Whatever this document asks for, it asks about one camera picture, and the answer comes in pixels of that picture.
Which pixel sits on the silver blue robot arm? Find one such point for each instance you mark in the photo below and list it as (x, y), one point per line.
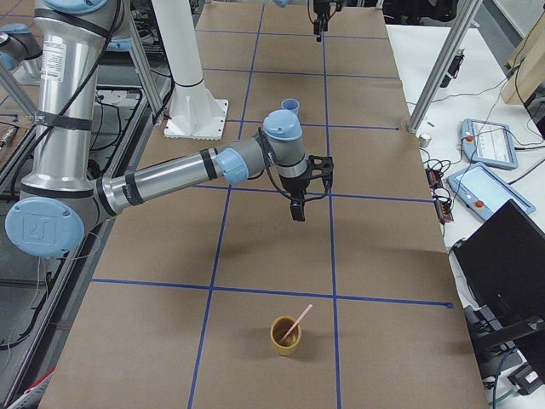
(58, 203)
(17, 47)

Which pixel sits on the brown paper table cover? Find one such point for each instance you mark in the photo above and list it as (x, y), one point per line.
(179, 309)

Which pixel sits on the far teach pendant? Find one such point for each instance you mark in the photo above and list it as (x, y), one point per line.
(488, 143)

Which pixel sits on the blue plastic cup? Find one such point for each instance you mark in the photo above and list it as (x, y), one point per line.
(291, 104)

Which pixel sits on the near teach pendant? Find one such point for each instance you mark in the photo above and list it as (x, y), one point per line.
(484, 192)

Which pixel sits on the black laptop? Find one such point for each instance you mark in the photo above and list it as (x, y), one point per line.
(503, 262)

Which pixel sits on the tan wooden cup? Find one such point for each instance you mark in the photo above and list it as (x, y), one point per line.
(277, 330)

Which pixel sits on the aluminium frame rail left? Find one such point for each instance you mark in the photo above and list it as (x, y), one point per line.
(146, 78)

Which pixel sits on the small metal cylinder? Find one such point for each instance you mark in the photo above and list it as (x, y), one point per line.
(424, 140)

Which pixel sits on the wooden board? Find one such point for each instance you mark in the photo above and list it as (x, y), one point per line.
(529, 56)

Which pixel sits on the black usb hub far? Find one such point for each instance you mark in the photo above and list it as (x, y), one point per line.
(434, 179)

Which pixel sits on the black monitor stand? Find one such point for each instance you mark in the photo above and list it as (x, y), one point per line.
(487, 332)

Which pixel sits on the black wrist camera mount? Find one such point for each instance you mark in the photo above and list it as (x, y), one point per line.
(320, 167)

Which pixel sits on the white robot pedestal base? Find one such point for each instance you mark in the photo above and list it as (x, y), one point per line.
(194, 113)

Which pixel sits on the teach pendant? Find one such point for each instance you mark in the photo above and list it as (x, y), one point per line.
(488, 143)
(484, 192)

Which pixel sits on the black usb hub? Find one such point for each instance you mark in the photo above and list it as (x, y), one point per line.
(443, 211)
(434, 179)

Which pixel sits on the black usb hub near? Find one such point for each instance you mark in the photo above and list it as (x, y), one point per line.
(443, 211)

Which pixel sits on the pink chopstick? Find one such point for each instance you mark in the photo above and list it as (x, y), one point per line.
(298, 323)

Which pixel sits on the aluminium frame post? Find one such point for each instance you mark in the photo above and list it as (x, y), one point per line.
(446, 55)

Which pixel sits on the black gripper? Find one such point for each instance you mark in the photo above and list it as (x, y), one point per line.
(295, 186)
(318, 14)

